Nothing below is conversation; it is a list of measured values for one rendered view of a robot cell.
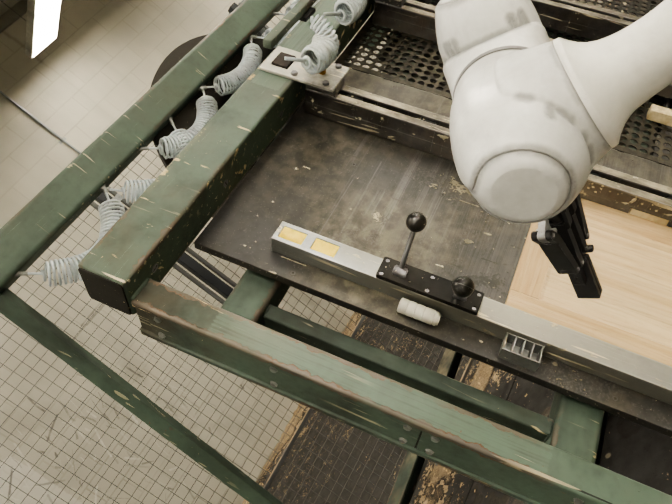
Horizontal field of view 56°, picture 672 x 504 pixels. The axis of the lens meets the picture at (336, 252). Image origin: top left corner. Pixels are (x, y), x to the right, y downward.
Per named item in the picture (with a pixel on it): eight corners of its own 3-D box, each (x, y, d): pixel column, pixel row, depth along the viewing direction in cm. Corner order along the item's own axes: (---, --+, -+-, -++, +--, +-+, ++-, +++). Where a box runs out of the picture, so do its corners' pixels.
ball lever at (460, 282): (466, 309, 118) (470, 299, 105) (447, 301, 118) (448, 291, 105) (473, 290, 118) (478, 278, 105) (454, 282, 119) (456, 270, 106)
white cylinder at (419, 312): (395, 314, 120) (435, 330, 118) (397, 305, 117) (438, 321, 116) (400, 303, 121) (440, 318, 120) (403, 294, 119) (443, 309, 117)
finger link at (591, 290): (587, 257, 81) (586, 261, 81) (601, 294, 85) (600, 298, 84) (564, 258, 83) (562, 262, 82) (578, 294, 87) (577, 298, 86)
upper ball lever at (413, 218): (405, 284, 118) (427, 218, 113) (386, 277, 119) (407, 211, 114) (409, 277, 121) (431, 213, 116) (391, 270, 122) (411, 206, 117)
